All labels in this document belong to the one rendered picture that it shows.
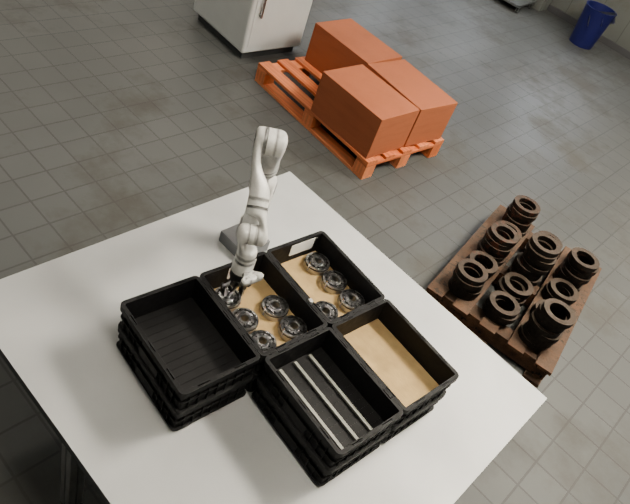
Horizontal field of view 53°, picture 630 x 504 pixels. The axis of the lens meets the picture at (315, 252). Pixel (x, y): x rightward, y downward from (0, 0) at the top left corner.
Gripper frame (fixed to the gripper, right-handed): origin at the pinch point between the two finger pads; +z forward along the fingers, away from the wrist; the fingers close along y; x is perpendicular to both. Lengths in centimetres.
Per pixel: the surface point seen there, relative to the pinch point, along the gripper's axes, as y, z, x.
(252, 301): -6.3, 2.4, 4.2
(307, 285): -31.2, 2.3, 7.4
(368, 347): -33, 2, 42
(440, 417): -47, 15, 75
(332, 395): -7, 3, 50
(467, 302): -171, 70, 23
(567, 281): -241, 60, 48
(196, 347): 23.2, 2.6, 11.9
